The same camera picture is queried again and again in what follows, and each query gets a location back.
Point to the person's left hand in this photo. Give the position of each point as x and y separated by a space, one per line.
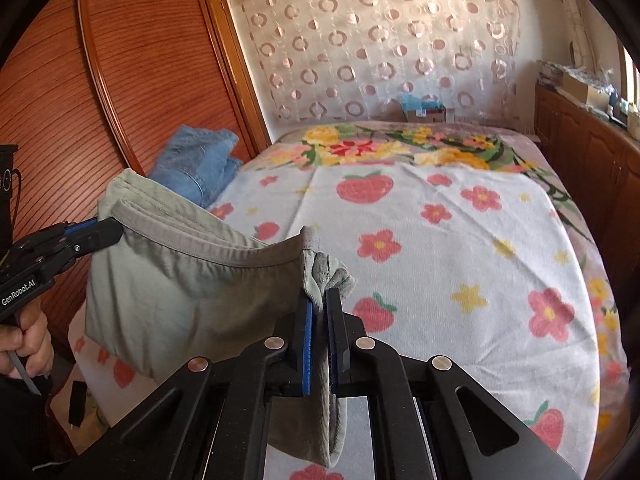
30 345

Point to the circle patterned sheer curtain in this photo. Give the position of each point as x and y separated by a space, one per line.
375 35

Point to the grey-green pants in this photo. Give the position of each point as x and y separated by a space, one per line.
190 290

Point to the wooden cabinet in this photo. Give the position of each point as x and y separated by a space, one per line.
600 175

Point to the plain cardboard box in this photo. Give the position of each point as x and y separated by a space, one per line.
582 90

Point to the window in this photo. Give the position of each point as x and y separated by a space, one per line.
631 70

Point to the floral pink blanket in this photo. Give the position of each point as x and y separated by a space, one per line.
360 146

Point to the strawberry print white sheet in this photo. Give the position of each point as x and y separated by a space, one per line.
440 270

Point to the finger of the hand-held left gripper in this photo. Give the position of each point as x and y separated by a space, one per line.
70 230
97 240

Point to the blue jeans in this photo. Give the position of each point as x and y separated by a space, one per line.
195 160

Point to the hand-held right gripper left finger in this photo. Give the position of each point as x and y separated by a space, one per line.
306 345

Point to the wooden wardrobe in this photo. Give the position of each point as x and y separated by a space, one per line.
125 85

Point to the person's left forearm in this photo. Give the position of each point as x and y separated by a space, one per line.
20 420

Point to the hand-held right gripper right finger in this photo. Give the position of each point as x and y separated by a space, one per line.
336 340

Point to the white patterned window curtain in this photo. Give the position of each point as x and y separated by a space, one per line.
585 30

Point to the stack of packets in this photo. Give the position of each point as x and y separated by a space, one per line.
550 74

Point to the cardboard box with blue bag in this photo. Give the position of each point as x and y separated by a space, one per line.
425 111

